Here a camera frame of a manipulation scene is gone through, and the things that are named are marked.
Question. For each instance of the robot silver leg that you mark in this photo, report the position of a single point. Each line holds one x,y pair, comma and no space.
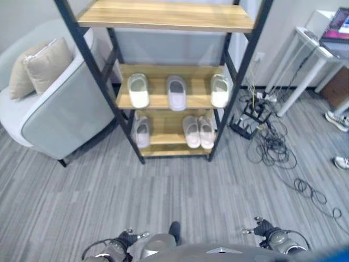
158,243

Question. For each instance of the wide wooden shelf board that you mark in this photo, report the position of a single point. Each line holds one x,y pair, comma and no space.
158,92

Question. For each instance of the long wooden shelf board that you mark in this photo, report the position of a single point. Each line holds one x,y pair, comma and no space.
163,13

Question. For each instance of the robot dark foot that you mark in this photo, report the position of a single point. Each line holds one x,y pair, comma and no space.
175,230

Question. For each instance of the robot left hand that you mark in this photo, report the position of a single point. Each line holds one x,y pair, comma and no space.
128,238

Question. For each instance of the brown cardboard box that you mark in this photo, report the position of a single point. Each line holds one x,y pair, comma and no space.
336,87

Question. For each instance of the short wooden shelf board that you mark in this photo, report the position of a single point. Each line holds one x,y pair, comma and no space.
166,128

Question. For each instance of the grey upholstered armchair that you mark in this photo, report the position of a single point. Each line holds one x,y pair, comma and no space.
68,109

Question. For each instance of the person's shoe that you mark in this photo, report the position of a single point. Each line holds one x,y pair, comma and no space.
336,120
342,163

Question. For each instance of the open laptop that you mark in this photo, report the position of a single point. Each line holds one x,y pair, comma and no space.
336,30

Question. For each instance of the beige cushion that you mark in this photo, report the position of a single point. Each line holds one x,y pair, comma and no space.
49,65
19,73

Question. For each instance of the lilac grey slipper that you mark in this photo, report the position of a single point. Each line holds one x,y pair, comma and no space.
142,139

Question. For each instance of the pink slipper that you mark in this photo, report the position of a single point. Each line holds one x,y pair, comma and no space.
192,137
207,137

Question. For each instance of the white wall socket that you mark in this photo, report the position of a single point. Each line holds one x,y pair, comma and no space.
259,56

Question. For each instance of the white box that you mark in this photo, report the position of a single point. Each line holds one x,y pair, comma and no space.
317,20

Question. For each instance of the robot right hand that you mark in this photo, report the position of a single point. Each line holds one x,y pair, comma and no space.
263,228

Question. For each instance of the black metal shoe rack frame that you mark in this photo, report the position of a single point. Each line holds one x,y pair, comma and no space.
81,41

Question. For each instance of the pale green slipper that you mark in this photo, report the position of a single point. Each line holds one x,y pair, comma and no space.
219,96
139,94

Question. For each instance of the black router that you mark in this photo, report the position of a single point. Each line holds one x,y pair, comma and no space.
242,129

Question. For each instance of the white power strip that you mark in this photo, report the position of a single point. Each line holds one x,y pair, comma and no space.
268,97

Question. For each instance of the robot grey torso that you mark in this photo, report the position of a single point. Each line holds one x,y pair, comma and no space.
218,253

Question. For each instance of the white table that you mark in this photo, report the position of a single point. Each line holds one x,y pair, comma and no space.
313,54

